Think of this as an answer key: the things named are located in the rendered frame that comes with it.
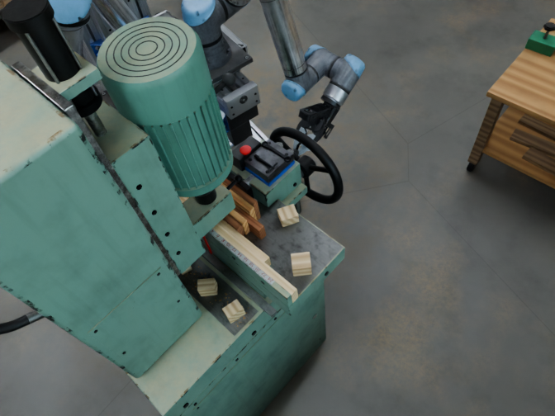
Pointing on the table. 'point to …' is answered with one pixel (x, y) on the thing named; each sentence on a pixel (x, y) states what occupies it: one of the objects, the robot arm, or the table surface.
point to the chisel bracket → (211, 214)
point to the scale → (241, 257)
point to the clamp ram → (243, 183)
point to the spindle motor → (169, 99)
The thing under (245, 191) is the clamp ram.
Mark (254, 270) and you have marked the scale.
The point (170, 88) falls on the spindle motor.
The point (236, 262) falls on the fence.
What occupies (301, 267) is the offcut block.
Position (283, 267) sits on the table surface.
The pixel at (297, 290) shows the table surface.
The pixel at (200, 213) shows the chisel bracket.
